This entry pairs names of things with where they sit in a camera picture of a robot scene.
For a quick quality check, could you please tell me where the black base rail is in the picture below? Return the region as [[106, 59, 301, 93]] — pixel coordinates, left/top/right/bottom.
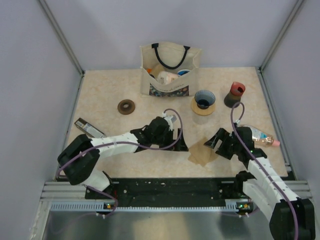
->
[[84, 177, 251, 207]]

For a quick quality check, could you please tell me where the clear glass server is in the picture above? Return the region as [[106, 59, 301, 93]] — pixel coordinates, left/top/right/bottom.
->
[[194, 115, 212, 125]]

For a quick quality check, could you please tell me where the beige canvas tote bag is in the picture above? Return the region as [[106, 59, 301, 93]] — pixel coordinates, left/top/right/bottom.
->
[[140, 41, 202, 97]]

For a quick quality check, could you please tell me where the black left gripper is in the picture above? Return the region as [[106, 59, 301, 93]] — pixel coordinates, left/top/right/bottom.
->
[[151, 128, 188, 152]]

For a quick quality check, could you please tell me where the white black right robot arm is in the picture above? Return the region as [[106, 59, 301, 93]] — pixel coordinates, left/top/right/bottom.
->
[[204, 126, 316, 240]]

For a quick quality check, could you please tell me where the blue cone dripper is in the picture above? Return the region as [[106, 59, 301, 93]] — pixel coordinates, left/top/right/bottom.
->
[[194, 89, 216, 110]]

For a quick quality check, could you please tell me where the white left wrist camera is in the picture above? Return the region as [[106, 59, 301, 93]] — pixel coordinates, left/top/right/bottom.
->
[[162, 112, 177, 126]]

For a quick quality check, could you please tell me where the brown paper coffee filter stack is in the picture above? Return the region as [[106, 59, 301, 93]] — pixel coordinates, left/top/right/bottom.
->
[[188, 137, 218, 167]]

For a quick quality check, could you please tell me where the grey slotted cable duct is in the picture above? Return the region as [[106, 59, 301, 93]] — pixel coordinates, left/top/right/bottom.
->
[[50, 200, 253, 213]]

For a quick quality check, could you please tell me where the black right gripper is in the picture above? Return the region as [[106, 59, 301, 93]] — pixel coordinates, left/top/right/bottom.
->
[[204, 128, 242, 160]]

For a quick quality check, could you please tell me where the wooden dripper stand disc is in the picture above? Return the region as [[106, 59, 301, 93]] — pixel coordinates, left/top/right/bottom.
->
[[190, 97, 217, 117]]

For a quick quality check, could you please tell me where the dark rectangular box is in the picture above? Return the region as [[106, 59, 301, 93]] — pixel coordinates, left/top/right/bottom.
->
[[74, 117, 106, 138]]

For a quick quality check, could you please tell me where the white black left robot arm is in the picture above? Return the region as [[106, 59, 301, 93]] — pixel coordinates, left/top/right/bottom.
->
[[57, 115, 189, 199]]

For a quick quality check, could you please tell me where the clear pink lotion bottle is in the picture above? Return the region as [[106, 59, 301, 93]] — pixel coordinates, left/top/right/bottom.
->
[[246, 125, 281, 147]]

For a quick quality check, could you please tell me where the dark flask with red cap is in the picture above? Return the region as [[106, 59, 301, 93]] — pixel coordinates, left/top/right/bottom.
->
[[224, 81, 246, 108]]

